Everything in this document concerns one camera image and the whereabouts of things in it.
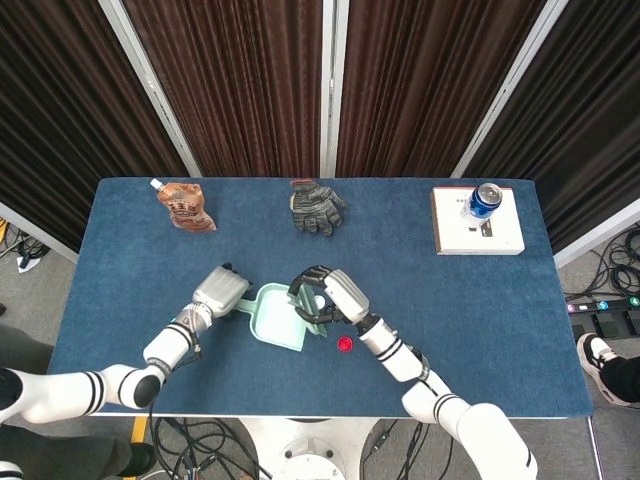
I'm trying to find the blue drink can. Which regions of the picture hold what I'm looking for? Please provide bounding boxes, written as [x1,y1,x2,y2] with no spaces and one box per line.
[460,182,504,221]

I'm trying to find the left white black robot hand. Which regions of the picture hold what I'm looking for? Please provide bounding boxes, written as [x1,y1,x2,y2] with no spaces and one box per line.
[191,262,251,321]

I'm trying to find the black shoe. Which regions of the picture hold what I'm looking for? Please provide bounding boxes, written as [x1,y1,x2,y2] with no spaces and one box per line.
[119,442,157,476]

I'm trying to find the grey knitted work gloves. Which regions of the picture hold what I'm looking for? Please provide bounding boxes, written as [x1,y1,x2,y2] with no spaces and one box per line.
[289,179,347,237]

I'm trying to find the mint green plastic dustpan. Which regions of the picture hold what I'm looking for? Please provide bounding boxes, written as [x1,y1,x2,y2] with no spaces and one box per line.
[234,283,307,354]

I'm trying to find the blue felt table cover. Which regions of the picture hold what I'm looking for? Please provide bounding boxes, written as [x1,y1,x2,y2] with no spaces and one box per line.
[37,177,596,419]

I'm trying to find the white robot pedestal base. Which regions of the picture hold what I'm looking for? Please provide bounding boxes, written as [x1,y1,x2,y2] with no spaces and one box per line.
[239,417,386,480]

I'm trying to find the black foot pedal box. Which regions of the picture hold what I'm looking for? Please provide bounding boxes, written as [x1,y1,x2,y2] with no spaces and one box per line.
[569,312,640,346]

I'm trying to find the black trousers leg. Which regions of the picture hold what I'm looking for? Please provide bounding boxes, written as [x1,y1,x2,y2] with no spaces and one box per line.
[599,352,640,404]

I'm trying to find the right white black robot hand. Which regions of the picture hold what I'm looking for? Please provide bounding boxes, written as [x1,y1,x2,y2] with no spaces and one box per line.
[287,264,372,331]

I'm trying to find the white black sneaker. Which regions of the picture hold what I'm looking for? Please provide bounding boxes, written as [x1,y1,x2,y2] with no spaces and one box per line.
[577,333,634,406]

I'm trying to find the brown pleated partition screen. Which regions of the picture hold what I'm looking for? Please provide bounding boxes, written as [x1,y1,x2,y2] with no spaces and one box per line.
[333,0,549,179]
[449,0,640,269]
[122,0,334,179]
[0,0,201,261]

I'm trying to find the black floor cable bundle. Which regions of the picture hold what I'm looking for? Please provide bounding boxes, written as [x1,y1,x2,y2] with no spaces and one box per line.
[149,417,271,480]
[0,219,51,261]
[359,418,432,480]
[589,227,640,296]

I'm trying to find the yellow floor tape strip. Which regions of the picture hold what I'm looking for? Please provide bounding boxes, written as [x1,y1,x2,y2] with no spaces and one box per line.
[122,417,149,446]

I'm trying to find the mint green hand brush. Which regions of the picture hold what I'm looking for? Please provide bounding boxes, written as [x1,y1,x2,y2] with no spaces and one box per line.
[285,293,329,341]

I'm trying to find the flat white cardboard box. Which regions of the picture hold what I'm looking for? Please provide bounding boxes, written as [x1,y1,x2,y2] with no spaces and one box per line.
[430,186,526,256]

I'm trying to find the brown spout drink pouch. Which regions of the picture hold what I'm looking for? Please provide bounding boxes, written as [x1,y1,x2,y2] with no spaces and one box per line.
[149,178,218,232]

